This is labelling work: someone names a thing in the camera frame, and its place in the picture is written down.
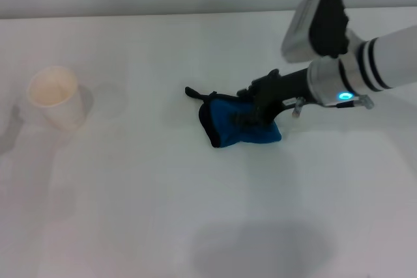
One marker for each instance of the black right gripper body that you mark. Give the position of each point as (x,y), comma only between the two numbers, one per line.
(290,87)

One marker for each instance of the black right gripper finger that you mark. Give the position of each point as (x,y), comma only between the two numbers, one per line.
(257,87)
(260,118)

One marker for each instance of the blue rag with black trim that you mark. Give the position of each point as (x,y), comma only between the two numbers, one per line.
(224,125)

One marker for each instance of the white paper cup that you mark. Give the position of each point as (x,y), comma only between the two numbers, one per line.
(57,102)

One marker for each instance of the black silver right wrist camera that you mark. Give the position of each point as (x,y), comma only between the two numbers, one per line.
(319,27)

